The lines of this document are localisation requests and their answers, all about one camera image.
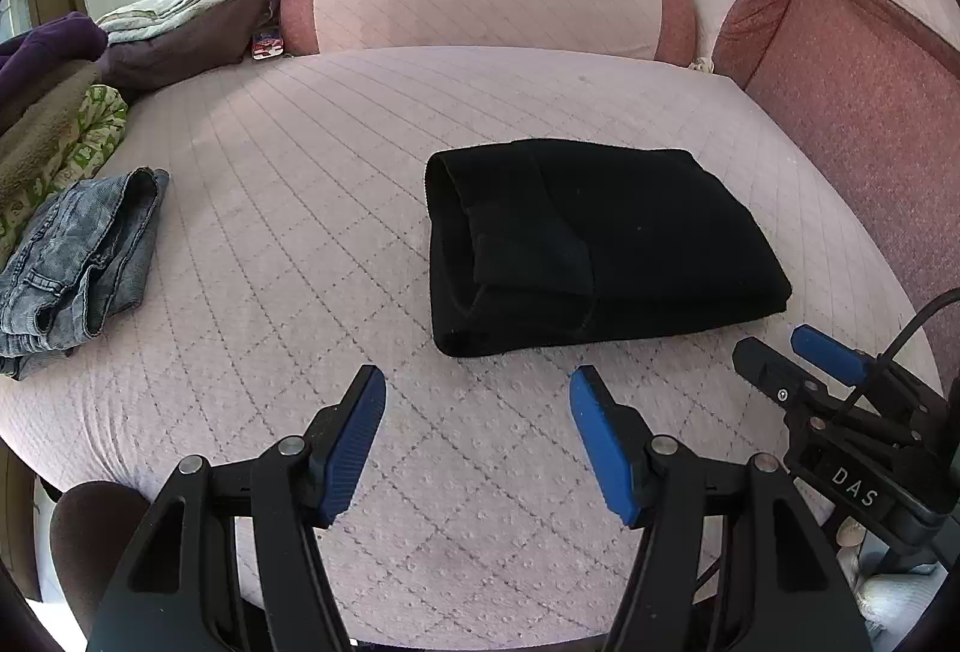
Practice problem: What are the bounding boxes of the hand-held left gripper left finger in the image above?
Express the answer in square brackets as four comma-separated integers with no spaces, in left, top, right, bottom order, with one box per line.
[86,363,387,652]

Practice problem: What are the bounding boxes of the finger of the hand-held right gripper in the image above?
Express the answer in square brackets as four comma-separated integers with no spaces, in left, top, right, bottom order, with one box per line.
[790,324,946,424]
[731,337,833,428]

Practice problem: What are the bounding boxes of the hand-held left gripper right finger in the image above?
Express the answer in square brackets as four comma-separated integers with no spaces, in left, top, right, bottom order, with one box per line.
[568,365,875,652]

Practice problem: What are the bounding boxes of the black pants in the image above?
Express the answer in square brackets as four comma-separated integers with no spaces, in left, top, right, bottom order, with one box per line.
[424,138,794,358]

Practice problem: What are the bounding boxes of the white cloth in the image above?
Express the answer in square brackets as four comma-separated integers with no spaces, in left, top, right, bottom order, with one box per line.
[855,569,938,632]

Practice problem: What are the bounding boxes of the pink quilted sofa seat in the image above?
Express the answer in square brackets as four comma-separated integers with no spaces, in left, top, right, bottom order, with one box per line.
[0,46,942,649]

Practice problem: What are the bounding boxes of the red pink sofa backrest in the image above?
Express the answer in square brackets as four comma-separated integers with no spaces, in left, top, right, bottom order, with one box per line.
[712,0,960,368]

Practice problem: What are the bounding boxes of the brown stool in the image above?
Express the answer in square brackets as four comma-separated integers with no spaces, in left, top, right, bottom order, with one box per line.
[49,481,155,623]

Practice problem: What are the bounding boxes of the blue denim jeans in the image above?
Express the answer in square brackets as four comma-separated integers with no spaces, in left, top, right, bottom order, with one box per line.
[0,168,170,381]

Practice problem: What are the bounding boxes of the green patterned cloth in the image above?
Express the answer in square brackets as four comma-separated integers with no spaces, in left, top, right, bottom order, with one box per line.
[0,84,130,248]

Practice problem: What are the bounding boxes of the brown towel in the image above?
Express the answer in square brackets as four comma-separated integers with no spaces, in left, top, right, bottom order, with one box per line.
[0,59,102,211]

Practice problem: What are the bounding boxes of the pink bolster cushion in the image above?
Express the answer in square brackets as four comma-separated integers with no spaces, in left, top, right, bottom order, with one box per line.
[279,0,698,68]

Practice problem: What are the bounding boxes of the purple cloth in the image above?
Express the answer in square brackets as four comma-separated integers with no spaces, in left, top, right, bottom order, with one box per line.
[0,12,110,91]

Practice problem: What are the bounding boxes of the black cable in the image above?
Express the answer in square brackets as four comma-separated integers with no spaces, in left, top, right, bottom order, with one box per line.
[825,288,960,428]

